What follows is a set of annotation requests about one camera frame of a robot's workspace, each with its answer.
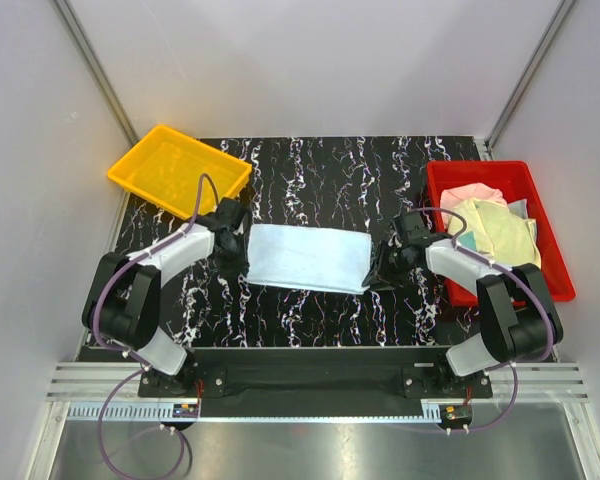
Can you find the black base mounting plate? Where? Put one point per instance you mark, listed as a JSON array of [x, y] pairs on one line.
[[315, 382]]

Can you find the light blue towel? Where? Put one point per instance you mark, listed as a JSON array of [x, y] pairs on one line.
[[309, 258]]

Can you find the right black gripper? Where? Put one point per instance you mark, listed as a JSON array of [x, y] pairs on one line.
[[379, 273]]

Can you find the left aluminium frame post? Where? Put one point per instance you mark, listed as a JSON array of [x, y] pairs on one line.
[[78, 35]]

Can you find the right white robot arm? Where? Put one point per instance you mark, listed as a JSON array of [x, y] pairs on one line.
[[518, 318]]

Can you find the red plastic bin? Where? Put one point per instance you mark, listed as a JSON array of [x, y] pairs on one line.
[[514, 180]]

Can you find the slotted white cable duct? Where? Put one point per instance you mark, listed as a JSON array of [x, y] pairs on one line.
[[134, 411]]

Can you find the right aluminium frame post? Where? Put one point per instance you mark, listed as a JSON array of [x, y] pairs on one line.
[[557, 22]]

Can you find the aluminium frame post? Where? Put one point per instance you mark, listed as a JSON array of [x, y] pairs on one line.
[[78, 35], [557, 22]]

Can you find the pale yellow towel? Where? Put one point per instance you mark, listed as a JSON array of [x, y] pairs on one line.
[[493, 231]]

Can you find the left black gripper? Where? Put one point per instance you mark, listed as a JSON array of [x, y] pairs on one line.
[[240, 264]]

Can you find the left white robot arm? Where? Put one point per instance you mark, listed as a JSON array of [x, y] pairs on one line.
[[124, 301]]

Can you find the yellow plastic tray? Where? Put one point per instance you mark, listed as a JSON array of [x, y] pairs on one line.
[[177, 173]]

